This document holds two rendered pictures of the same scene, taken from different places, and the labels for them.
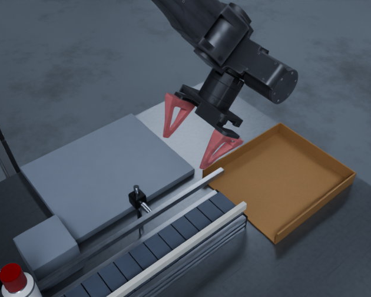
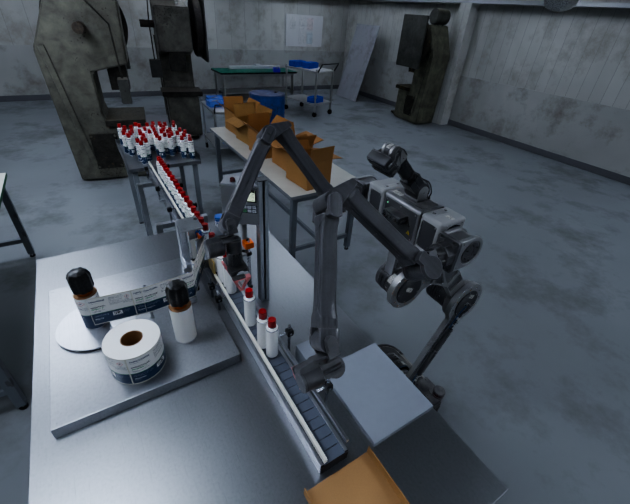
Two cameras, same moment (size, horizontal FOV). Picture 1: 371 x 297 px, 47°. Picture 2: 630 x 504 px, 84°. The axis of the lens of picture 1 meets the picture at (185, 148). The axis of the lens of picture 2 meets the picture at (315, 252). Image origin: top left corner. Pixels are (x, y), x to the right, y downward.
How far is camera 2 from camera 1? 0.99 m
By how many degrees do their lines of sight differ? 70
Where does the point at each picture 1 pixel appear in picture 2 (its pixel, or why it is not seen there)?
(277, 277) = (278, 486)
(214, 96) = not seen: hidden behind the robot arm
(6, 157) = (423, 356)
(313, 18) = not seen: outside the picture
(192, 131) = (421, 453)
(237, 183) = (362, 478)
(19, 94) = (557, 384)
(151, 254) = (301, 401)
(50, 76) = (599, 409)
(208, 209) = (329, 440)
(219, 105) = not seen: hidden behind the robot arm
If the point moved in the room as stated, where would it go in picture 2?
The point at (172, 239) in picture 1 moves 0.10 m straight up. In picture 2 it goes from (309, 414) to (311, 398)
